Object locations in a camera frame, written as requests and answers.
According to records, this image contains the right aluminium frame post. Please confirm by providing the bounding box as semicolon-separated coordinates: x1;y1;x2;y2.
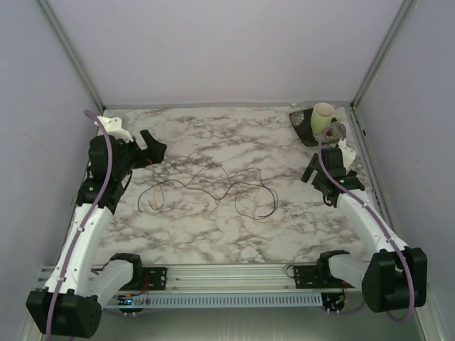
350;0;419;111

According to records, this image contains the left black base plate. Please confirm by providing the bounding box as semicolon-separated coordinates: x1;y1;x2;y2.
139;266;168;291

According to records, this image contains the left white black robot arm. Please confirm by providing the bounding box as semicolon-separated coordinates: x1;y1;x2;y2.
26;130;167;339

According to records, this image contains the blue slotted cable duct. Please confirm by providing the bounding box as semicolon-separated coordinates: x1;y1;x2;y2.
138;293;323;308

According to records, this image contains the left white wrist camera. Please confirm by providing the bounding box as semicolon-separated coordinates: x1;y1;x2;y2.
94;116;134;143

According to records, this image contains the black floral square plate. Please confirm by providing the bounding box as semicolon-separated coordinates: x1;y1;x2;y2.
289;108;347;147

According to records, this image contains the aluminium frame post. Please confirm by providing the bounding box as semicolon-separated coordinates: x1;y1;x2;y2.
350;0;419;111
36;0;105;112

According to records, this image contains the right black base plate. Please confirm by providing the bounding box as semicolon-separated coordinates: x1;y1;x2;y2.
284;264;361;289

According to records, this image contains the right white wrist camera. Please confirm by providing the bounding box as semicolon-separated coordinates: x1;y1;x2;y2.
338;139;357;168

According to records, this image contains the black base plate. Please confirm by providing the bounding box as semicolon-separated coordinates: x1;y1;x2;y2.
284;264;361;289
139;266;168;291

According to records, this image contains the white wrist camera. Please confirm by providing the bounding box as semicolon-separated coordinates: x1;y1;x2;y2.
94;116;134;143
338;139;357;168

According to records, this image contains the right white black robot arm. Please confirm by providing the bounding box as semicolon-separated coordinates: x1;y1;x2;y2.
301;147;428;313

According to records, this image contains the right black circuit board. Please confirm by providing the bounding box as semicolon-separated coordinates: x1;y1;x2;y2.
321;291;347;315

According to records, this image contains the dark brown wire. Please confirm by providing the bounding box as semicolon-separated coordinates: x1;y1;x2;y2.
136;178;280;218

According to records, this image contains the yellow wire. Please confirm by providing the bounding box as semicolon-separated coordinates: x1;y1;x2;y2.
147;184;280;225

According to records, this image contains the light green mug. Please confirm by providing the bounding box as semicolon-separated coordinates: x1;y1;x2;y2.
310;102;341;133

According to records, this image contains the left green circuit board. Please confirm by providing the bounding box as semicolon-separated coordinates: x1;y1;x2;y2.
117;295;150;307

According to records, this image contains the left aluminium frame post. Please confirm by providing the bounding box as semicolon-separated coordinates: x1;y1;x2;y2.
36;0;105;112

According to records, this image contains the aluminium front rail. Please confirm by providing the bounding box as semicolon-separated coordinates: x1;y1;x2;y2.
35;261;433;296

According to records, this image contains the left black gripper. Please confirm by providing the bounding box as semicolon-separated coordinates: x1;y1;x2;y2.
112;129;166;180

